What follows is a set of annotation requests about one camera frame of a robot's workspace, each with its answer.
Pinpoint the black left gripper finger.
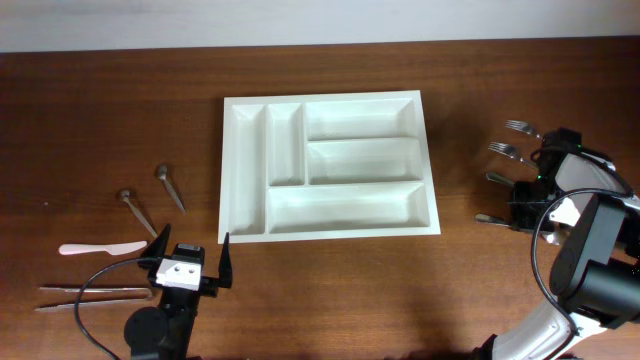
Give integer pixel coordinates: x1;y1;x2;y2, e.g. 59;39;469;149
218;232;233;289
140;224;171;259

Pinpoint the metal spoon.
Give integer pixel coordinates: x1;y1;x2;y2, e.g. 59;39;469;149
486;172;515;188
474;213;561;246

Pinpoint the metal fork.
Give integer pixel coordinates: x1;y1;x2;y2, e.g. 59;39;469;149
505;120;543;139
488;142;538;169

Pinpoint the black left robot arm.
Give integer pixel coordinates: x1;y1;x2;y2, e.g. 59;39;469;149
124;225;233;359

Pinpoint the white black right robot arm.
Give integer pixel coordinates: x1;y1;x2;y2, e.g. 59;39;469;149
472;128;639;360

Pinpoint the small metal teaspoon left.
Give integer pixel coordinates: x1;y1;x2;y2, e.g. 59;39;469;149
118;189;158;238

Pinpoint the small metal teaspoon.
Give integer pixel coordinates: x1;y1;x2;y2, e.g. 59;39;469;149
156;164;186;214
118;189;158;238

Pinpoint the small metal teaspoon right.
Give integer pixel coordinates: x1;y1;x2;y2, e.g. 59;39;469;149
156;164;186;214

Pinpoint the pink plastic knife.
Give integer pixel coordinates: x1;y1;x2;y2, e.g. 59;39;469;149
58;241;147;256

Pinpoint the white plastic cutlery tray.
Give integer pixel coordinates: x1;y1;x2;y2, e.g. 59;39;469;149
218;90;441;244

